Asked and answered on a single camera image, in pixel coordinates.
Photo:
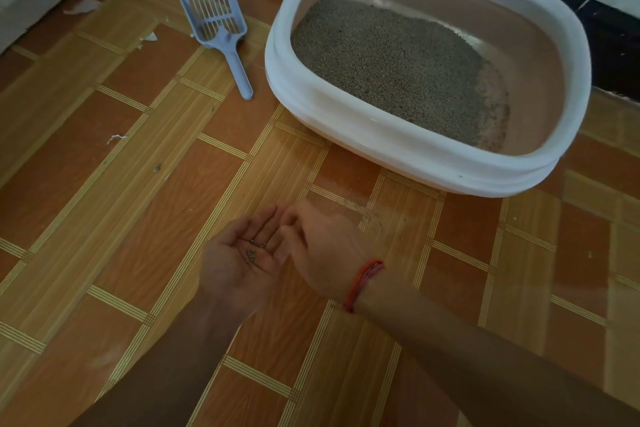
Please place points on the person's left hand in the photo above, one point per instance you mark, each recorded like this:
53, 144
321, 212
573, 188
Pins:
240, 271

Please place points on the person's right hand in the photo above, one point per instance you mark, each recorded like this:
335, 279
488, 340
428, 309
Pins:
325, 251

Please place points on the litter granules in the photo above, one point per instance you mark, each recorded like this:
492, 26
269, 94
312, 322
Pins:
251, 254

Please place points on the white pink cat litter box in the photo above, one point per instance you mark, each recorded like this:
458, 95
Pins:
380, 136

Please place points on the grey cat litter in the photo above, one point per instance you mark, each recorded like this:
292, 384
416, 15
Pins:
390, 61

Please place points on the grey plastic litter scoop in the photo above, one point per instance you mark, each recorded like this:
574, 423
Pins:
220, 31

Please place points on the person's right forearm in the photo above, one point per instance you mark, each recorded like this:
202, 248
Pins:
490, 361

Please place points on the person's left forearm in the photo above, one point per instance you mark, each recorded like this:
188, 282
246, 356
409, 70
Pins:
160, 371

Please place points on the torn white paper scrap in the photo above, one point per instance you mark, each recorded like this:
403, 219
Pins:
148, 36

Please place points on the flat white paper piece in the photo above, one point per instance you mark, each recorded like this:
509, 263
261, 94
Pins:
84, 6

